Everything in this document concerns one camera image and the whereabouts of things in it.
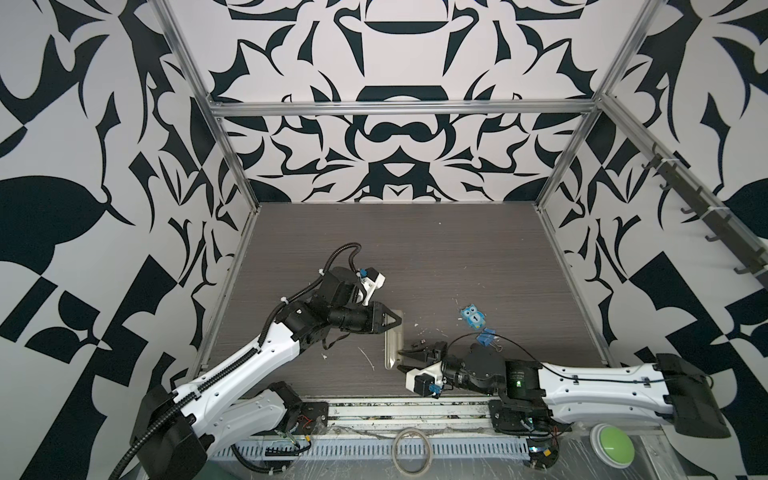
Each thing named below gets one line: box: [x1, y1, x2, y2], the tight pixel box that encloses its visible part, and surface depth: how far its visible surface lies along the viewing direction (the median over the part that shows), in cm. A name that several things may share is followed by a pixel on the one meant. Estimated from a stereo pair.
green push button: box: [590, 423, 635, 468], surface depth 71 cm
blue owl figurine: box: [460, 303, 486, 330], surface depth 91 cm
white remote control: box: [384, 309, 404, 371], surface depth 70 cm
